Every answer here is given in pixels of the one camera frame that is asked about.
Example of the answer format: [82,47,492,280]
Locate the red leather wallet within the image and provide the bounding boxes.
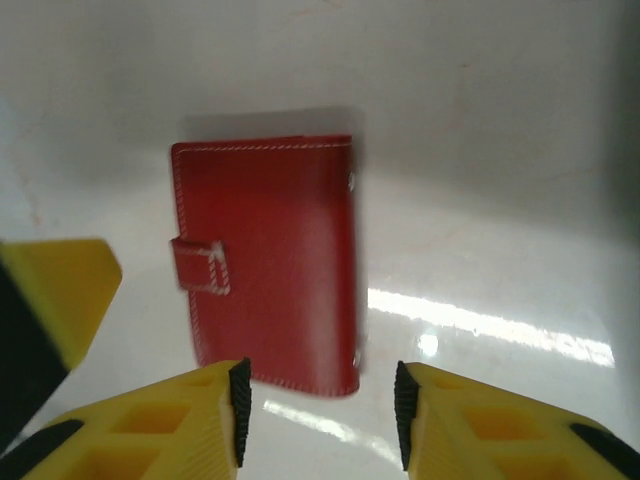
[168,134,362,400]

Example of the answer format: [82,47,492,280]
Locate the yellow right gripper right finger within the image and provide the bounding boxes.
[393,360,640,480]

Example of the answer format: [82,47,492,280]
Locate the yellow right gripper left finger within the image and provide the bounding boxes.
[4,357,253,480]

